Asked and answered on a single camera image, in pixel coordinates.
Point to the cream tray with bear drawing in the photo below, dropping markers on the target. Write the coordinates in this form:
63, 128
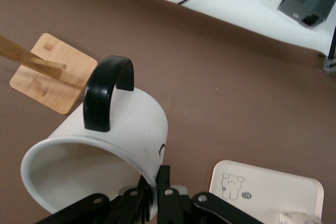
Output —
275, 190

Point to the brown table cover sheet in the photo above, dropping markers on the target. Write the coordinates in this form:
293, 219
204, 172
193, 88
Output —
223, 90

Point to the wooden mug stand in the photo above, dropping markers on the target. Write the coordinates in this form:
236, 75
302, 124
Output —
52, 51

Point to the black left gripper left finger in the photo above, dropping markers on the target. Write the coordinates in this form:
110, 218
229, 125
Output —
134, 205

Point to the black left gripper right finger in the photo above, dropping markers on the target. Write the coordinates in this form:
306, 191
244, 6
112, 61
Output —
165, 203

